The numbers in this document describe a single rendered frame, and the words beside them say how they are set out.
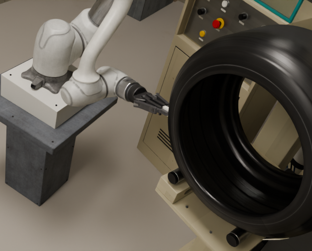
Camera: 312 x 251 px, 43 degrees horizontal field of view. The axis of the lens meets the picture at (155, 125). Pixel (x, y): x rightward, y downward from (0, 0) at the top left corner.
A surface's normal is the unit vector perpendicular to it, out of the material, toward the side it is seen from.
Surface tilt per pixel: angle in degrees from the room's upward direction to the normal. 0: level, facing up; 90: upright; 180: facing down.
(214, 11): 90
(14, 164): 90
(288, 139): 90
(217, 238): 0
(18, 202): 0
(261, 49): 45
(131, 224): 0
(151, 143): 90
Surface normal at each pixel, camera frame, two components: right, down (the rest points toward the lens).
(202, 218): 0.26, -0.72
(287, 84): -0.65, 0.18
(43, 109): -0.47, 0.48
